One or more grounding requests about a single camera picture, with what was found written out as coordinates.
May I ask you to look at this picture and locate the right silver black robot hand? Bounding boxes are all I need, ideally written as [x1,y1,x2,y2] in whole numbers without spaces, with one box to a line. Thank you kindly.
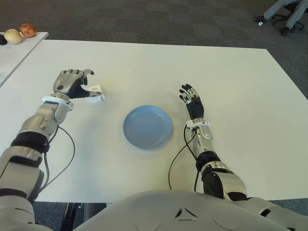
[179,83,205,120]

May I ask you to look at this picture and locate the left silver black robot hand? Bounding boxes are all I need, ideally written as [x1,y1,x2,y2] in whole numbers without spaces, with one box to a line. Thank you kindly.
[51,68,103,99]

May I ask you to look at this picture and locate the white charger block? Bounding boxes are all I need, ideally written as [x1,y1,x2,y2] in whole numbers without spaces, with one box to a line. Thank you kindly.
[86,84,106,103]

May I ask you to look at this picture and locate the blue round plate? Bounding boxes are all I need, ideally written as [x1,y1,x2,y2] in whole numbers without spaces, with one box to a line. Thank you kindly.
[122,104,174,150]

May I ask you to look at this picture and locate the white side table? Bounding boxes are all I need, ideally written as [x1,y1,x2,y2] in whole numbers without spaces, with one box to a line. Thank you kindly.
[0,31,50,89]

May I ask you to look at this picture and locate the reddish brown bread roll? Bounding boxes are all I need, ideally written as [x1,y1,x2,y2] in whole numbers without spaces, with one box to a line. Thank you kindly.
[19,23,38,38]

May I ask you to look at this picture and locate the grey robot torso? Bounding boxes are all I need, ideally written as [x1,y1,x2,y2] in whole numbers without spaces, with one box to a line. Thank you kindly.
[77,190,293,231]

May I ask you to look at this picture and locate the seated person grey trousers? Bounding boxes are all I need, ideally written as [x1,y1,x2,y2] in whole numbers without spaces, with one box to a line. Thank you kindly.
[254,0,308,37]

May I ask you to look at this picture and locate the black office chair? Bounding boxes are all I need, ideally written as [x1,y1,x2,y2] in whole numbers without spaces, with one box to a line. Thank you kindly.
[271,0,305,31]

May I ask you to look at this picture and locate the black table leg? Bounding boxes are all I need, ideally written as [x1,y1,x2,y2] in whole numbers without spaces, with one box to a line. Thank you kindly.
[61,203,84,231]

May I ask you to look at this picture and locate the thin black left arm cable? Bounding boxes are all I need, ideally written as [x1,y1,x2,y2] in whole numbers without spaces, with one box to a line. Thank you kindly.
[36,125,76,193]

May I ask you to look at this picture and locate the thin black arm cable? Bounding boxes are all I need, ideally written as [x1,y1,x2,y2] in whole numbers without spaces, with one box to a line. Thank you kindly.
[36,125,76,193]
[167,125,196,191]

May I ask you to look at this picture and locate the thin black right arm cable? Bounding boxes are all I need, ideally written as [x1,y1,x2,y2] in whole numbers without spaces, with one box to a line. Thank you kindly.
[167,125,196,191]

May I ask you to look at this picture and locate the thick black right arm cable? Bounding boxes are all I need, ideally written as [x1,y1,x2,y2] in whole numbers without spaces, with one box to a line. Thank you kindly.
[193,170,202,193]

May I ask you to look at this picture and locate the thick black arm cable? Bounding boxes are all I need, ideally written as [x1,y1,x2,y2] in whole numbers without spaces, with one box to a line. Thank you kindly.
[193,170,202,193]
[39,153,51,191]

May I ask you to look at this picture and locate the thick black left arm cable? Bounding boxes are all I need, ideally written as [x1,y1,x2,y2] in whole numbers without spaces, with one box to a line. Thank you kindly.
[39,153,51,191]

